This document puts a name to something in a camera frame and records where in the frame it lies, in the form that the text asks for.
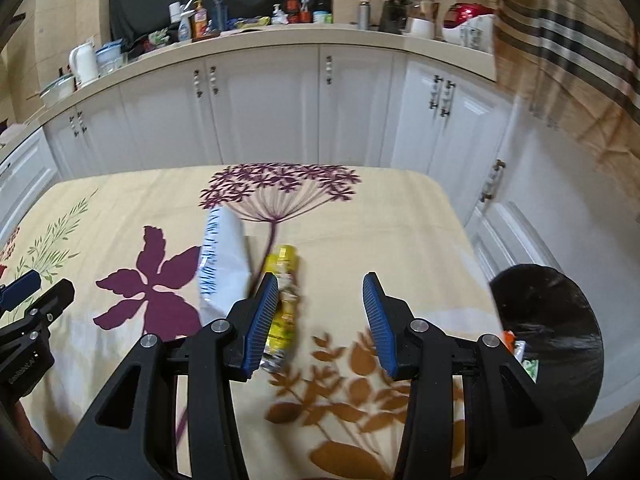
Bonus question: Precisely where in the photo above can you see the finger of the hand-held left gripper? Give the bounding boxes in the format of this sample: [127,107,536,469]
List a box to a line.
[0,269,42,314]
[0,279,76,347]

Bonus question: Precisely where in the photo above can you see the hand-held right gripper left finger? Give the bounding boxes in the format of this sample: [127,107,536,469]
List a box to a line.
[50,272,279,480]

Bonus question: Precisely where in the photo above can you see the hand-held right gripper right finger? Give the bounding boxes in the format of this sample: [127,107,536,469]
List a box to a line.
[362,271,588,480]

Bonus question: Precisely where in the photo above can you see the yellow snack wrapper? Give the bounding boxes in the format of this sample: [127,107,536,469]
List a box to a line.
[260,244,302,374]

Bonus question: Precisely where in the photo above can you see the white blue printed packet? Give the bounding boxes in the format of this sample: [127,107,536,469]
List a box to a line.
[198,207,249,322]

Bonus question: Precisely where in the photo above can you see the green white packet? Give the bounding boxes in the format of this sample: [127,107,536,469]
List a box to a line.
[515,341,540,383]

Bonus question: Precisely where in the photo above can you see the black trash bin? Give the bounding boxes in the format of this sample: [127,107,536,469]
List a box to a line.
[489,264,605,433]

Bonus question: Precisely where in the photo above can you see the floral tablecloth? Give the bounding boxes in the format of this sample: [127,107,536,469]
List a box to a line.
[0,162,507,480]

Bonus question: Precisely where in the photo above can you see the white kitchen cabinet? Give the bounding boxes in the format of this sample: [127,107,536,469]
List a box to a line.
[0,42,591,281]

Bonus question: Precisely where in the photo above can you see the white electric kettle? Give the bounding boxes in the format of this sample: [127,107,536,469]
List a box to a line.
[68,42,100,87]

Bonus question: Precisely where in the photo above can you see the clear plastic containers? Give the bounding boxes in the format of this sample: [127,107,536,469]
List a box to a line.
[95,39,127,78]

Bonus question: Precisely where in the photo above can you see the white plastic bag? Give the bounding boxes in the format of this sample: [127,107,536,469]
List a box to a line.
[441,15,497,54]

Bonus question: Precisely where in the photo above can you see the orange dish soap bottle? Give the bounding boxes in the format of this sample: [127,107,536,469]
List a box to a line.
[193,0,209,39]

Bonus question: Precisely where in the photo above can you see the black knife block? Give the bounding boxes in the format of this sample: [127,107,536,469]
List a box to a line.
[379,0,412,35]

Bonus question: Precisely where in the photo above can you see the red rice cooker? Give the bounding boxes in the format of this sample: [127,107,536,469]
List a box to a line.
[443,2,497,30]

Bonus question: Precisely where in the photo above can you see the checked beige scarf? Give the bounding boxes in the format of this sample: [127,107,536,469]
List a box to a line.
[492,0,640,173]

